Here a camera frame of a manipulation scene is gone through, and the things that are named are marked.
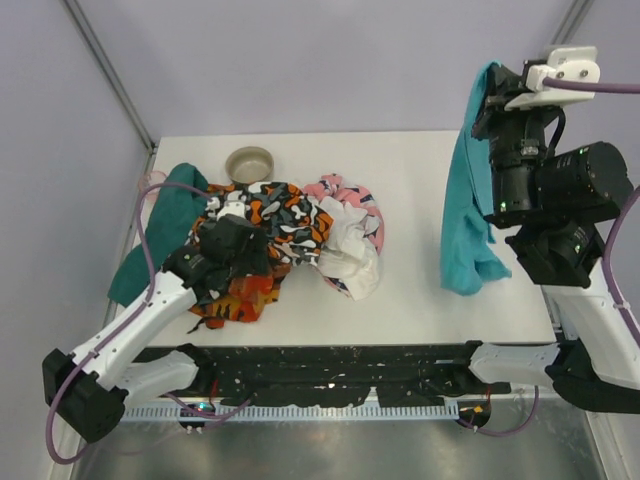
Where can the pink transparent cup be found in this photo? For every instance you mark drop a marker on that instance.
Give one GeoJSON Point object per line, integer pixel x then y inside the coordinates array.
{"type": "Point", "coordinates": [151, 178]}

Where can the dark teal green cloth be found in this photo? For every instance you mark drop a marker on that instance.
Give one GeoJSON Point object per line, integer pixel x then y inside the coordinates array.
{"type": "Point", "coordinates": [172, 217]}

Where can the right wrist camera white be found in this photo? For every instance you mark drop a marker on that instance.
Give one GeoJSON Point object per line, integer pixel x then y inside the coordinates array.
{"type": "Point", "coordinates": [546, 82]}

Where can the orange red patterned cloth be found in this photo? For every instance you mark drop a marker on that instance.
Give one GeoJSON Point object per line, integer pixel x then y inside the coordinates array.
{"type": "Point", "coordinates": [244, 301]}

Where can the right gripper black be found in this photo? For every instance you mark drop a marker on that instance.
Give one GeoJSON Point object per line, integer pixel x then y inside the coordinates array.
{"type": "Point", "coordinates": [498, 101]}

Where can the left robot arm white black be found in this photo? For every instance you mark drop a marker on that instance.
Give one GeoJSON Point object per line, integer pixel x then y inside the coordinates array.
{"type": "Point", "coordinates": [92, 387]}

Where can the white slotted cable duct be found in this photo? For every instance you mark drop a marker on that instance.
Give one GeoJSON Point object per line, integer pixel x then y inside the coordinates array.
{"type": "Point", "coordinates": [369, 410]}

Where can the beige round bowl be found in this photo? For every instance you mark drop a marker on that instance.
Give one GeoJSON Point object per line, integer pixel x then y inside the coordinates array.
{"type": "Point", "coordinates": [249, 165]}

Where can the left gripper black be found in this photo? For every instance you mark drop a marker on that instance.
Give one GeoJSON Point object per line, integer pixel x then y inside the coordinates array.
{"type": "Point", "coordinates": [245, 245]}

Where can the pink patterned cloth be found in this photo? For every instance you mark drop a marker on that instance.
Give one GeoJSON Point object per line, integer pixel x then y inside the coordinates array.
{"type": "Point", "coordinates": [337, 187]}

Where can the light blue cloth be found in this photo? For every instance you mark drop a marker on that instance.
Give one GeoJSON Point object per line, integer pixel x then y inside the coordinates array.
{"type": "Point", "coordinates": [467, 262]}

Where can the right aluminium frame post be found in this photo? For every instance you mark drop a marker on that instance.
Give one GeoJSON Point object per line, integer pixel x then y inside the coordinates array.
{"type": "Point", "coordinates": [571, 21]}

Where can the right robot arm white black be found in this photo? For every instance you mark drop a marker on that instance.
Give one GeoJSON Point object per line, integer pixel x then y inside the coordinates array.
{"type": "Point", "coordinates": [556, 201]}

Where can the white cloth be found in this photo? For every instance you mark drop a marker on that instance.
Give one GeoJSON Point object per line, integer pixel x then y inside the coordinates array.
{"type": "Point", "coordinates": [350, 258]}

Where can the left aluminium frame post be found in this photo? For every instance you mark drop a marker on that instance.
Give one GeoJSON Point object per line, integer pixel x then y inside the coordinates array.
{"type": "Point", "coordinates": [100, 56]}

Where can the black front mounting rail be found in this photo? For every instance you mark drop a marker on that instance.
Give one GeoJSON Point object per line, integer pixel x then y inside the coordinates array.
{"type": "Point", "coordinates": [338, 376]}

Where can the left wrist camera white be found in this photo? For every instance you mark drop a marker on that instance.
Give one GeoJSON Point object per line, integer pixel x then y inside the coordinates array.
{"type": "Point", "coordinates": [236, 208]}

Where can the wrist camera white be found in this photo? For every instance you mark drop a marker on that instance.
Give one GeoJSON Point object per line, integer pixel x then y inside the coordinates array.
{"type": "Point", "coordinates": [236, 208]}
{"type": "Point", "coordinates": [546, 82]}

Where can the aluminium frame post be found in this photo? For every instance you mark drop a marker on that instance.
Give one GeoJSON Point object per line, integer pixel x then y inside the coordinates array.
{"type": "Point", "coordinates": [571, 21]}
{"type": "Point", "coordinates": [100, 56]}

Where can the camouflage orange black cloth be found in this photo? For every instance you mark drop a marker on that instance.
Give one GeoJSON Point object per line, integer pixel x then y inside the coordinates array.
{"type": "Point", "coordinates": [296, 228]}

